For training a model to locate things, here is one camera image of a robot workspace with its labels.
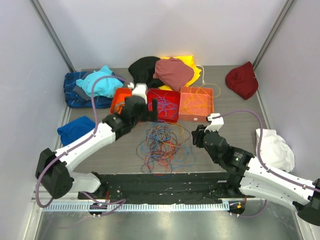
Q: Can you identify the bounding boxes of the orange wire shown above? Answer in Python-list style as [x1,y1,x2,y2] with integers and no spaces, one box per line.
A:
[180,83,221,115]

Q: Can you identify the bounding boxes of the royal blue cloth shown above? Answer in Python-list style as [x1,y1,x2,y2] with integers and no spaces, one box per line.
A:
[57,116,96,146]

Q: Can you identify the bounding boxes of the grey tape roll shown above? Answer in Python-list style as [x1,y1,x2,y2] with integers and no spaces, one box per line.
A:
[113,101,125,114]

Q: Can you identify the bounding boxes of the salmon plastic bin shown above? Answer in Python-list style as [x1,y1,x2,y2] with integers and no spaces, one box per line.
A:
[178,86,214,123]

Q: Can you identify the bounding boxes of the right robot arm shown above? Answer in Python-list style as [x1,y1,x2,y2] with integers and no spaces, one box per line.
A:
[191,125,320,226]

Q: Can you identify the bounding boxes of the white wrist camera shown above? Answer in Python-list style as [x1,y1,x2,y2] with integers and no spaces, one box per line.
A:
[204,113,224,132]
[127,82,148,104]

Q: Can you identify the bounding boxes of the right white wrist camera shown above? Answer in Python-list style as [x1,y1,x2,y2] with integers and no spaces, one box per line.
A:
[204,113,224,132]

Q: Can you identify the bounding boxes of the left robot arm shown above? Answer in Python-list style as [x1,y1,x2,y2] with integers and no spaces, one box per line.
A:
[35,95,158,200]

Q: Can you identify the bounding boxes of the yellow cloth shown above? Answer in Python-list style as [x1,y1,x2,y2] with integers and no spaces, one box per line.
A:
[159,55,203,91]

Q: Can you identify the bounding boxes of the maroon cloth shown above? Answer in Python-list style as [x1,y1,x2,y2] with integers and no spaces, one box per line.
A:
[225,61,259,100]

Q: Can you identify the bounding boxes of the slotted cable duct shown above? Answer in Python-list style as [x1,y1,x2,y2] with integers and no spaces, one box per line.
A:
[43,201,230,212]

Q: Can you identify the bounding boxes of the red plastic bin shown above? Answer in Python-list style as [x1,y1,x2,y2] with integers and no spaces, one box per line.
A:
[147,88,181,123]

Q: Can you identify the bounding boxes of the black cloth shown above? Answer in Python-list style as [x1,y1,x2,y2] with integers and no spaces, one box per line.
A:
[128,56,165,89]

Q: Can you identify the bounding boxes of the orange plastic bin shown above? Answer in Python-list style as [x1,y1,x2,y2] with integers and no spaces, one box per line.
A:
[110,88,132,114]

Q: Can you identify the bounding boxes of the dusty pink cloth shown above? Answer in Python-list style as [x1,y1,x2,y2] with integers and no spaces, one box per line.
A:
[153,57,194,92]

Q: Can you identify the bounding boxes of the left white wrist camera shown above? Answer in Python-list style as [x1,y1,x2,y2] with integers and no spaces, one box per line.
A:
[127,82,148,104]

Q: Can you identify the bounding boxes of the white drawstring cord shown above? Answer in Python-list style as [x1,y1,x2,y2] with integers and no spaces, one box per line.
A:
[196,65,207,86]

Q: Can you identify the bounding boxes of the white cloth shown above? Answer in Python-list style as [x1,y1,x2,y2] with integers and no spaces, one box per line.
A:
[260,129,295,173]

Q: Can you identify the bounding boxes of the grey cloth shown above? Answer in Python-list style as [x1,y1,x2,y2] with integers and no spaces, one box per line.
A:
[73,85,91,101]

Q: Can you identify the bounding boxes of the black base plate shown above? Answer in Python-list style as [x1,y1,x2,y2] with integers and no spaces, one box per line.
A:
[91,172,244,205]

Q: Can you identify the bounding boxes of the light blue cloth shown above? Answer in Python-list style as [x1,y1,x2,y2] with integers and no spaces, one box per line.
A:
[76,65,124,98]

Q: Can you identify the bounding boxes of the dark blue plaid cloth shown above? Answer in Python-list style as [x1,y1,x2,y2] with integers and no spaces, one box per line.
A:
[63,71,113,109]

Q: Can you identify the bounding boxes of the coloured wire pile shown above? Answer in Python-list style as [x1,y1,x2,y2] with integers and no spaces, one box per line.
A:
[135,119,195,178]

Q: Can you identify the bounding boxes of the blue wire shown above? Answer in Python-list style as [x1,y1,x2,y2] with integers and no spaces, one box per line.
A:
[148,91,179,118]
[154,93,179,118]

